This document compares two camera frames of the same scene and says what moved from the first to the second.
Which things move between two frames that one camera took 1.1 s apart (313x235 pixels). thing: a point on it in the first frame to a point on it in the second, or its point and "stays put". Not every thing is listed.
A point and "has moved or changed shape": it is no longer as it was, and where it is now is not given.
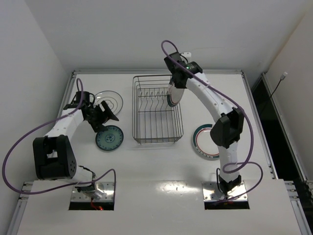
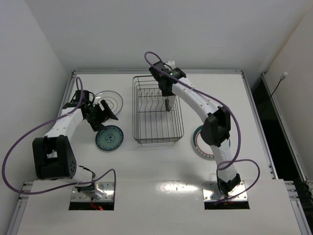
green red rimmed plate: (174, 95) has moved or changed shape
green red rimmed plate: (203, 143) stays put
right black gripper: (178, 80) to (167, 92)
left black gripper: (100, 118) stays put
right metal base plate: (211, 192) stays put
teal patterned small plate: (109, 139) stays put
